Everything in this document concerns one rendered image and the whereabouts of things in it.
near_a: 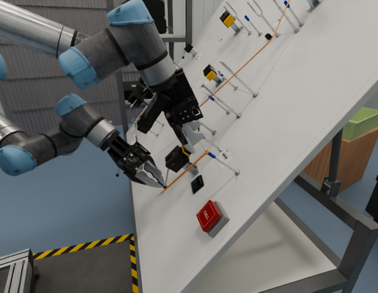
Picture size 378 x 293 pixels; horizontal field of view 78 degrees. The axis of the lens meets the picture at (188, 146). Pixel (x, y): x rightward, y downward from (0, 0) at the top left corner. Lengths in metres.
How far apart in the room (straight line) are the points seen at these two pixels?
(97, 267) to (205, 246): 1.44
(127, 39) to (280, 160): 0.37
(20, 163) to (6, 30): 0.28
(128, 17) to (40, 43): 0.22
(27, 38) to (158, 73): 0.28
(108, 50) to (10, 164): 0.36
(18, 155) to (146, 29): 0.41
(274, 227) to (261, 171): 0.49
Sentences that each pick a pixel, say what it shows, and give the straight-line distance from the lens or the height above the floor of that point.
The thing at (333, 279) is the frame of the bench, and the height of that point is 0.80.
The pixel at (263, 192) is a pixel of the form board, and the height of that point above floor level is 1.18.
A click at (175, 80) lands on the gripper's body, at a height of 1.37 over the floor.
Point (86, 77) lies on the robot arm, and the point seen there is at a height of 1.38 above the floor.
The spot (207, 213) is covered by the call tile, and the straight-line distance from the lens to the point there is 0.52.
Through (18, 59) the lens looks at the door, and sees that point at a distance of 4.12.
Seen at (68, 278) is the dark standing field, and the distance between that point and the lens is 1.94.
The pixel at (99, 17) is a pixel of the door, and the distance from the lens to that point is 4.10.
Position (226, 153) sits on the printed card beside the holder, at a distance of 0.62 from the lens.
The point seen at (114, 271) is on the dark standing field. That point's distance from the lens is 1.87.
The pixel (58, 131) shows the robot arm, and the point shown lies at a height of 1.22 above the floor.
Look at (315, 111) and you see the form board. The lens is 0.53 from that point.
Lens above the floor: 1.46
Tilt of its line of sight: 26 degrees down
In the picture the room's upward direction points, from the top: straight up
